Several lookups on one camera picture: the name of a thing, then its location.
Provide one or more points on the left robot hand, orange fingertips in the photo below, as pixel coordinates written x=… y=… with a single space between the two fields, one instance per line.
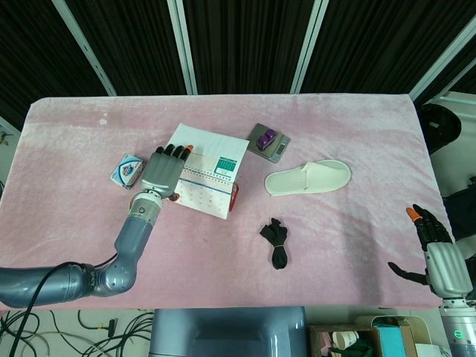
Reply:
x=161 y=171

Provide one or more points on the right robot hand, orange fingertips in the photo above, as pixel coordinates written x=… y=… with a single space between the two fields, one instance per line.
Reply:
x=446 y=264

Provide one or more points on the spiral desk calendar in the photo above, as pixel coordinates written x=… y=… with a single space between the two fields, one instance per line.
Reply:
x=219 y=148

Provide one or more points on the left robot arm, grey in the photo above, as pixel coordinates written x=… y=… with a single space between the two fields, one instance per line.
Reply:
x=130 y=238

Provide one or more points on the right robot arm, grey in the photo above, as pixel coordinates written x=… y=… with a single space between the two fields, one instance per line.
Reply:
x=461 y=327

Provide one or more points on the blue and white soap box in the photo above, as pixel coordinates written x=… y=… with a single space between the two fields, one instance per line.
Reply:
x=126 y=171

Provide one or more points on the teal packet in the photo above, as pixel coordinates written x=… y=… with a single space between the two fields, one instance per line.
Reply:
x=390 y=334

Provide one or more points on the purple plastic block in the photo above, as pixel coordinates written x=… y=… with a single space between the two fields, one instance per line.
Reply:
x=266 y=139

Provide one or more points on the silver digital kitchen scale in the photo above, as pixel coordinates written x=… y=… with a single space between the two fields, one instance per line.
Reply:
x=280 y=147

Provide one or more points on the white paper cup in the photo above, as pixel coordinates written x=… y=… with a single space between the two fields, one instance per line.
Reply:
x=344 y=339

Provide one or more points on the black rolled socks bundle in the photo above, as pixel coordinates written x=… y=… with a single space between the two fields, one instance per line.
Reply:
x=275 y=232

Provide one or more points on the yellow rubber band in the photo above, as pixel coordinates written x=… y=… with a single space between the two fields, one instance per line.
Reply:
x=277 y=245

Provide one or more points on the black round chair back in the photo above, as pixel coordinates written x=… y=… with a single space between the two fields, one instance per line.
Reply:
x=440 y=126

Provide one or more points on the brown cardboard box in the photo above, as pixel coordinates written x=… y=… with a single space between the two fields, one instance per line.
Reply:
x=320 y=340

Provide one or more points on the white disposable slipper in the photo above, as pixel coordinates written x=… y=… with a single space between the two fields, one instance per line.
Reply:
x=320 y=176

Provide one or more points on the black pleated curtain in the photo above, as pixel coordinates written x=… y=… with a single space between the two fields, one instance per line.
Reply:
x=253 y=37

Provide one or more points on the grey-blue robot torso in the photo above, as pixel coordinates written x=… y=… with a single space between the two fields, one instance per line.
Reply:
x=227 y=331

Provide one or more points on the pink fleece table cloth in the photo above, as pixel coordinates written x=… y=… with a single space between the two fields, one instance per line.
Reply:
x=334 y=122

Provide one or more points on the white double frame post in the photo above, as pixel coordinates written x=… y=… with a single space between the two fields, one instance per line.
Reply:
x=306 y=44
x=184 y=44

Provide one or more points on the slanted white frame post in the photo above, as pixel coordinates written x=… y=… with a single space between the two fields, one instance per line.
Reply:
x=85 y=48
x=442 y=56

